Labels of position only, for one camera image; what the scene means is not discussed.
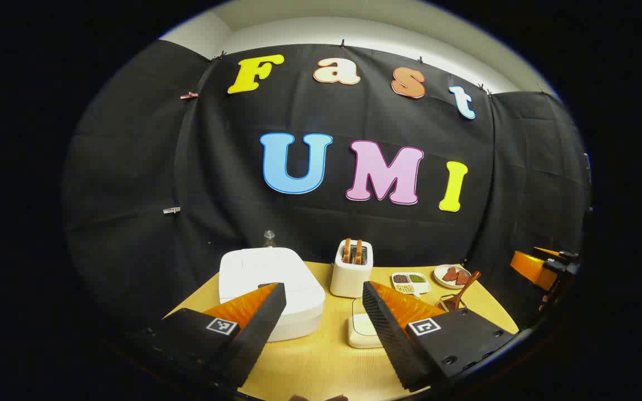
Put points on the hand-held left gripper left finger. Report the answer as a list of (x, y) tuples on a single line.
[(254, 328)]

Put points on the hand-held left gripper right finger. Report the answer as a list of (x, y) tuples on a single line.
[(388, 328)]

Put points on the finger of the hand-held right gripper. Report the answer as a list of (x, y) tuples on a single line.
[(555, 254), (530, 268)]

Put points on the white rice cooker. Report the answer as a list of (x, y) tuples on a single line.
[(265, 267)]

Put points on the brown wooden spoon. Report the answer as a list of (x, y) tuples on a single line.
[(466, 287)]

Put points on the clear glass container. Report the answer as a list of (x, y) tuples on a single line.
[(361, 309)]

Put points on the white divided grain dish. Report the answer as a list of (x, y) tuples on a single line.
[(410, 283)]

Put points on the white toaster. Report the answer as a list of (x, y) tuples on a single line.
[(349, 278)]

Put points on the red meat slice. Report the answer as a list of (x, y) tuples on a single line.
[(462, 278), (450, 274)]

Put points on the small white round plate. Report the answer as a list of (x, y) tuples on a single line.
[(439, 274)]

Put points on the toasted bread slice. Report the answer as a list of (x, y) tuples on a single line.
[(358, 253), (346, 252)]

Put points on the small glass bottle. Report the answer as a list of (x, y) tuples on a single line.
[(268, 239)]

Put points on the black backdrop cloth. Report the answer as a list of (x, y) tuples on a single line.
[(215, 167)]

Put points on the pink cloth clip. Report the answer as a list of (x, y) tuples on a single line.
[(189, 96)]

